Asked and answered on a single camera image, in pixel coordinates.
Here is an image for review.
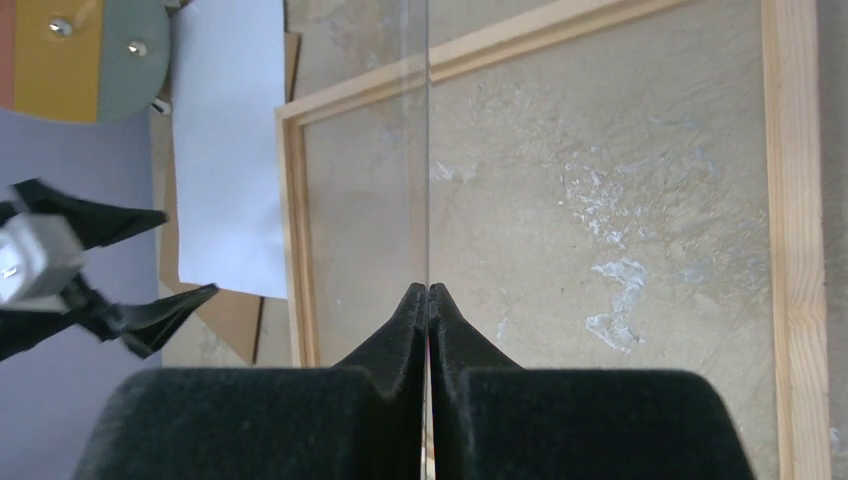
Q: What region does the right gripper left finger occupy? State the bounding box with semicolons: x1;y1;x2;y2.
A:
75;283;426;479

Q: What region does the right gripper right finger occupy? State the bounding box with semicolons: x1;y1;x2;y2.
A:
428;284;754;479

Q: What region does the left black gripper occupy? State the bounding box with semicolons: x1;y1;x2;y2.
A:
1;179;219;360

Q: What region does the glossy printed photo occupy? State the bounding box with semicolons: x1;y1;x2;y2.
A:
171;0;287;299

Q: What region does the wooden picture frame with glass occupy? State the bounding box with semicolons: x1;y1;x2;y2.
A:
275;1;831;479

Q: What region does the clear glass pane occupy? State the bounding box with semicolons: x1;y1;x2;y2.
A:
278;1;428;479

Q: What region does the brown cardboard backing board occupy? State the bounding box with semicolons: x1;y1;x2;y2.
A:
152;32;301;365

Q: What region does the white cylindrical drum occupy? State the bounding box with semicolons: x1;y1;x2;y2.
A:
1;0;182;124

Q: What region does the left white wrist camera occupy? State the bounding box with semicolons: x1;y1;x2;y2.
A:
1;213;85;305

